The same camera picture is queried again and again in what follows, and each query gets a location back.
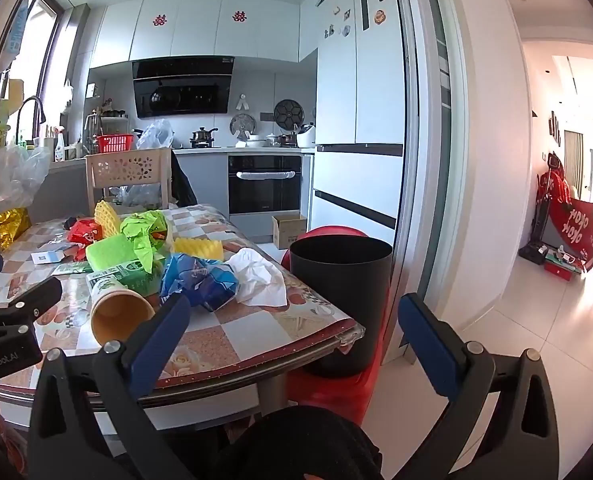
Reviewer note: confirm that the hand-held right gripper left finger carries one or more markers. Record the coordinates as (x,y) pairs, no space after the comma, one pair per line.
(156,345)

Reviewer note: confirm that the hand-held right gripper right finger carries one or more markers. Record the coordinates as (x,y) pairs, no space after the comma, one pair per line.
(426,345)

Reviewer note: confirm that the blue teal wrapper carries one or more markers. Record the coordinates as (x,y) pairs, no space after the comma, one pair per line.
(70,223)

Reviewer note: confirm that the red plastic bag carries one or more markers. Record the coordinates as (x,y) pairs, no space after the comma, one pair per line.
(84,232)

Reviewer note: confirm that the light green plastic bottle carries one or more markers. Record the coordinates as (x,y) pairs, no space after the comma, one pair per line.
(105,254)

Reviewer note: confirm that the black trash bin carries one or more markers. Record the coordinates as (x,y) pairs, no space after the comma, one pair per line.
(341,300)

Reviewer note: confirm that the green white paper cup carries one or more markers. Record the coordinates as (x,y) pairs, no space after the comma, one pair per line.
(121,315)

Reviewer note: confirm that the small white box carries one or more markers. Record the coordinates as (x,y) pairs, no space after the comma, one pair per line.
(46,257)

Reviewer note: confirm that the gold foil bag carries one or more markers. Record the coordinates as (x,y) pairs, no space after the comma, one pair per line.
(11,225)

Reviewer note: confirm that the green flat packet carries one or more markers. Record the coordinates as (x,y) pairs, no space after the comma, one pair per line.
(71,268)

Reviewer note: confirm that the crumpled blue plastic bag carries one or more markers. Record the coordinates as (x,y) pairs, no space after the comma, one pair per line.
(196,280)

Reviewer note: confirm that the yellow foam fruit net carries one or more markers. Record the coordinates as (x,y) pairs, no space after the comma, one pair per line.
(199,249)
(107,217)

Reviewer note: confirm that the crumpled bright green bag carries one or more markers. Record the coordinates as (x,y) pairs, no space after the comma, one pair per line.
(144,240)

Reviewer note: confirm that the red plastic stool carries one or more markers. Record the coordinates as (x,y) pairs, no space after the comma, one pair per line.
(326,395)

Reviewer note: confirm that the crumpled white tissue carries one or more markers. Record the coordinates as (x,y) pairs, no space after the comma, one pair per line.
(261,280)

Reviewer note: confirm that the white spray bottle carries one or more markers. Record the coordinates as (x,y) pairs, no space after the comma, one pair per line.
(60,150)

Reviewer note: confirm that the plastic bag on chair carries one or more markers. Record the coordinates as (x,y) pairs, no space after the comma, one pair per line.
(136,195)

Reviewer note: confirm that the person's leg black pants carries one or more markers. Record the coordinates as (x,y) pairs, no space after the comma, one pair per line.
(301,445)

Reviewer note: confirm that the black jacket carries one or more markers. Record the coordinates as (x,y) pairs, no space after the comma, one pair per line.
(182,185)

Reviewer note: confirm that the black kitchen faucet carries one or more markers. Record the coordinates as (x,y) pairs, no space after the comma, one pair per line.
(39,110)

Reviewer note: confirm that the beige perforated chair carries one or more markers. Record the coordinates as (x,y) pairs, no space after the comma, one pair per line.
(126,165)

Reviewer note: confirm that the small cardboard box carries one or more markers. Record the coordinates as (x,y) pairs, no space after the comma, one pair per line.
(289,232)

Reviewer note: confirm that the red plastic basket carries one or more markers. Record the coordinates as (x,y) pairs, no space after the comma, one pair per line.
(114,143)

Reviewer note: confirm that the black built-in oven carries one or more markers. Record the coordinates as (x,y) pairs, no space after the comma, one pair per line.
(264,195)

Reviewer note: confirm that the bluish clear plastic bag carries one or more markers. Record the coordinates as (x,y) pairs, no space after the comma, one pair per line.
(156,135)

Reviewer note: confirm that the steel cooking pot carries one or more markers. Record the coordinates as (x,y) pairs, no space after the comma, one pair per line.
(204,137)

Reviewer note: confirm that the white pot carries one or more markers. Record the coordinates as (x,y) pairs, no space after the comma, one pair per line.
(256,141)

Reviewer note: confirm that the silver round steamer rack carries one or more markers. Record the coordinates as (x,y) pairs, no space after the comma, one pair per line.
(241,125)

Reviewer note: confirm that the white rice cooker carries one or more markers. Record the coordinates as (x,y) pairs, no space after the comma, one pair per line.
(306,136)

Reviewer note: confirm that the black range hood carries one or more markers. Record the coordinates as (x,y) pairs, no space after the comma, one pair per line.
(181,90)

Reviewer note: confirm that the dark round steamer rack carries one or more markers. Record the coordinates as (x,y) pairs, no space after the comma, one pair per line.
(289,112)

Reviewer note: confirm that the white refrigerator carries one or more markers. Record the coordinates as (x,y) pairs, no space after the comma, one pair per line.
(356,85)

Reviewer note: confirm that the red paper decoration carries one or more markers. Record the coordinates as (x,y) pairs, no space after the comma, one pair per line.
(160,20)
(239,16)

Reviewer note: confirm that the white upper cabinets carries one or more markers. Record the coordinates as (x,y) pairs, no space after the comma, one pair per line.
(196,35)

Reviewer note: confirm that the group of fridge magnets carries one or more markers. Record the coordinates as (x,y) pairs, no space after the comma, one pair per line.
(379,16)

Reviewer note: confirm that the sliding door frame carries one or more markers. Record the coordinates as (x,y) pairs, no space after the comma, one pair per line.
(456,110)

